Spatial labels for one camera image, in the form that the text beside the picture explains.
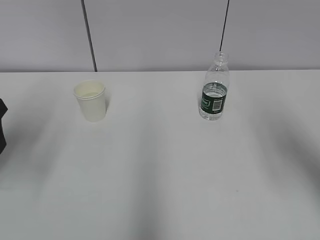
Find white paper cup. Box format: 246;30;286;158
73;79;107;123

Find clear water bottle green label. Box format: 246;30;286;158
199;51;230;121

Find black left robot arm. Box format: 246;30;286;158
0;99;8;154

